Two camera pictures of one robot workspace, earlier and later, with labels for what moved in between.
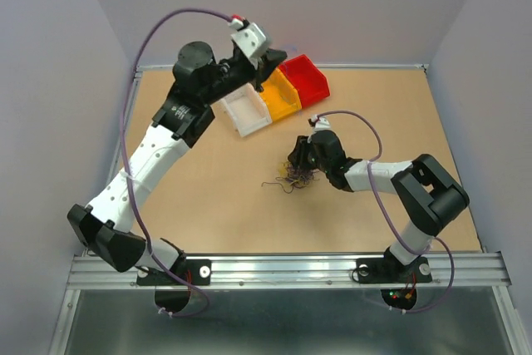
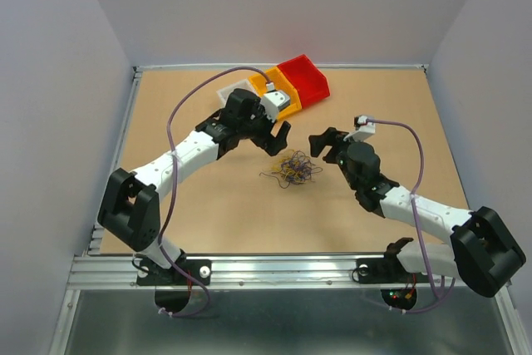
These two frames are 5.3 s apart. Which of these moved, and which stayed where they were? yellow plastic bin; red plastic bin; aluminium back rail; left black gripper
Moved: left black gripper
Stayed: aluminium back rail; red plastic bin; yellow plastic bin
